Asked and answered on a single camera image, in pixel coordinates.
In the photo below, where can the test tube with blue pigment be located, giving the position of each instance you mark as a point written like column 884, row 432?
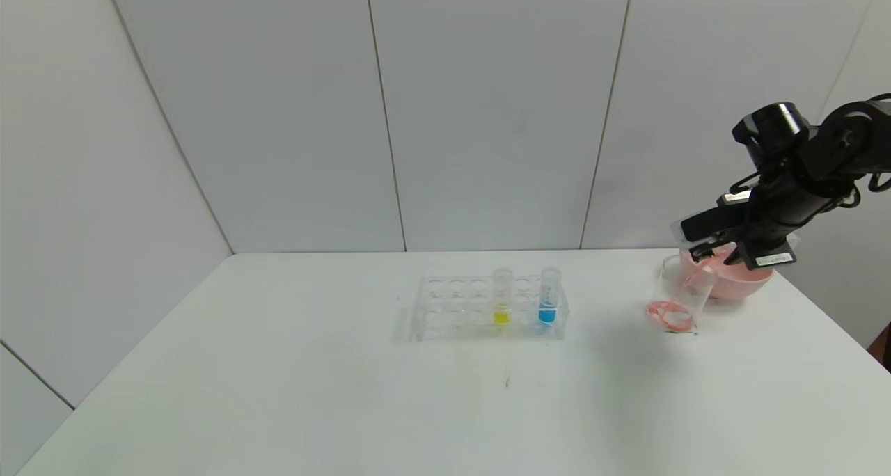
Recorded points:
column 547, row 314

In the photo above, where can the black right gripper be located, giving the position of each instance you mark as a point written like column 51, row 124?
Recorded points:
column 768, row 257

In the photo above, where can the dark brown object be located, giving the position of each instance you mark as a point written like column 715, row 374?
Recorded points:
column 885, row 347

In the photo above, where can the clear glass beaker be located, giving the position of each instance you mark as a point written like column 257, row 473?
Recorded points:
column 672, row 302

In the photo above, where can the pink bowl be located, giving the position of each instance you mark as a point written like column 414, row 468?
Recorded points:
column 738, row 284

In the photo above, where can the clear plastic test tube rack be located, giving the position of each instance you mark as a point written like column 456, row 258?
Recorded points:
column 452, row 309

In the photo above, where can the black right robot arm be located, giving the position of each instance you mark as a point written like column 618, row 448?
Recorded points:
column 769, row 131

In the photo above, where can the test tube with yellow pigment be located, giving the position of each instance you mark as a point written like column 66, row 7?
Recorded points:
column 501, row 316

